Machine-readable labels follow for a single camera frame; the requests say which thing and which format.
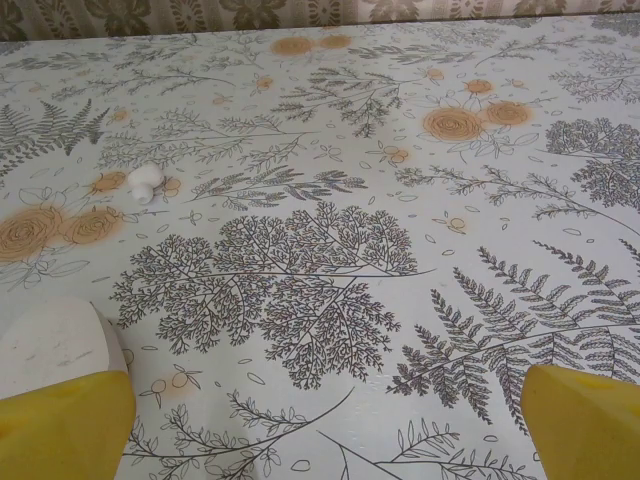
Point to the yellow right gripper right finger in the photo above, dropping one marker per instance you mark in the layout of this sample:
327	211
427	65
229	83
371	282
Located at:
590	430

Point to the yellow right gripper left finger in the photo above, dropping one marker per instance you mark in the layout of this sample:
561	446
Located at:
60	430

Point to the floral patterned table cover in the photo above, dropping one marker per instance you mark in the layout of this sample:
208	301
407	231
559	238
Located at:
350	200

